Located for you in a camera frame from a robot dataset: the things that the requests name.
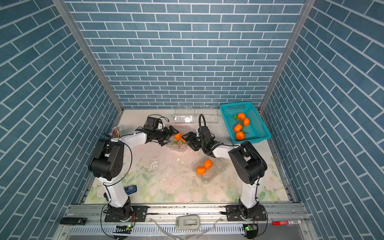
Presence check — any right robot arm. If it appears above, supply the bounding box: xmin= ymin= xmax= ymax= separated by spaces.
xmin=181 ymin=127 xmax=268 ymax=210

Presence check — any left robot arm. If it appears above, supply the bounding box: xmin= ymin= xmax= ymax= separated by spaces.
xmin=88 ymin=116 xmax=179 ymax=209

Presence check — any grey box on rail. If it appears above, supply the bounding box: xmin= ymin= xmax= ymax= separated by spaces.
xmin=175 ymin=215 xmax=201 ymax=231

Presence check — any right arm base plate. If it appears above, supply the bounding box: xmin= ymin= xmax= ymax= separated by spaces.
xmin=221 ymin=204 xmax=268 ymax=222

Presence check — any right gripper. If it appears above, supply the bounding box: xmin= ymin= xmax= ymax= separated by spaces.
xmin=182 ymin=132 xmax=207 ymax=152

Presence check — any teal plastic basket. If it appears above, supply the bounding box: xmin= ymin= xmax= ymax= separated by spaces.
xmin=220 ymin=102 xmax=271 ymax=144

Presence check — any black device on rail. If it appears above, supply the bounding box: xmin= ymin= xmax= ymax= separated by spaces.
xmin=60 ymin=217 xmax=87 ymax=226

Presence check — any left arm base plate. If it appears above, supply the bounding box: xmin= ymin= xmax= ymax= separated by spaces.
xmin=103 ymin=206 xmax=148 ymax=223

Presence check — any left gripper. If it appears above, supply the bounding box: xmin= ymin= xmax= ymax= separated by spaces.
xmin=152 ymin=125 xmax=179 ymax=146

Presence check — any red marker pen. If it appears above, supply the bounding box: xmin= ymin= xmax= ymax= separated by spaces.
xmin=272 ymin=220 xmax=303 ymax=226

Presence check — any orange pair with leaves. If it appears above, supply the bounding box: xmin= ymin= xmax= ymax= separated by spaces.
xmin=233 ymin=113 xmax=250 ymax=127

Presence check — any pink pen cup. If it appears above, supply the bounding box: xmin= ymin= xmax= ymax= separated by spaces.
xmin=104 ymin=126 xmax=121 ymax=139

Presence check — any blue card on table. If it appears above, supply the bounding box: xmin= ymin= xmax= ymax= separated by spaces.
xmin=124 ymin=185 xmax=138 ymax=195

